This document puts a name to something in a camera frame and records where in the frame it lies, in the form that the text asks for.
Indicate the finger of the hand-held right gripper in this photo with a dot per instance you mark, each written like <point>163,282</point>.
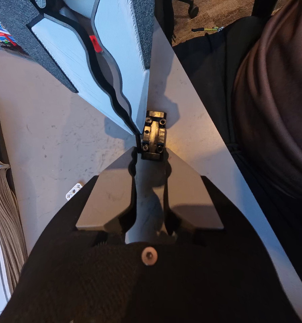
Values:
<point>70,58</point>
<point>125,50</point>

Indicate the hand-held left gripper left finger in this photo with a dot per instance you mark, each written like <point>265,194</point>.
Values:
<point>108,199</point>

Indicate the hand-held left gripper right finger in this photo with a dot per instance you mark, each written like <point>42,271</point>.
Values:
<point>191,199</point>

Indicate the white curved frame brick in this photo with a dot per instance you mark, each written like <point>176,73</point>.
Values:
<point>74,191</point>

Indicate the black printed tile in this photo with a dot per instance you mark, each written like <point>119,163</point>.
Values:
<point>138,142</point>

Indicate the black brick plate assembly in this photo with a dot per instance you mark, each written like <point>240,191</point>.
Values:
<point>153,136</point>

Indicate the grey desk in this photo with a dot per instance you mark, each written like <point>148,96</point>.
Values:
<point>52,126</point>

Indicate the black office chair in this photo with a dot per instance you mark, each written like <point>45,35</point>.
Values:
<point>193,10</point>

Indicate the person's black pants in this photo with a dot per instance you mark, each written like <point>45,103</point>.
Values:
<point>209,63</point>

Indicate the open instruction booklet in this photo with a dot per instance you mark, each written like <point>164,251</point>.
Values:
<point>4,214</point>

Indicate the person's brown shirt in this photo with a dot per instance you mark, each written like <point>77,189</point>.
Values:
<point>279,101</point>

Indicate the black metal leg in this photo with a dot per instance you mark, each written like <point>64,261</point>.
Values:
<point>263,7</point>

